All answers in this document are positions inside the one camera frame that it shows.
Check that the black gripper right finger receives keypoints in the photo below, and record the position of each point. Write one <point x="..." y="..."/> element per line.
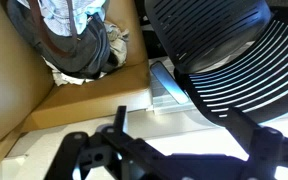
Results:
<point x="267" y="147"/>

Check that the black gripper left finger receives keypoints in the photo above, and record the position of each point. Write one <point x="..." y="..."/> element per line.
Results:
<point x="110" y="147"/>

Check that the black slatted office chair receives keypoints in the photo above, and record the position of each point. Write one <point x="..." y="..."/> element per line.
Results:
<point x="227" y="54"/>

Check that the pile of clothes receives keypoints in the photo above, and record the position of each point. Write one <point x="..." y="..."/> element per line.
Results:
<point x="101" y="45"/>

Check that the white wall radiator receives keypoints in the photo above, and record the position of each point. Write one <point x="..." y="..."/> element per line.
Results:
<point x="168" y="97"/>

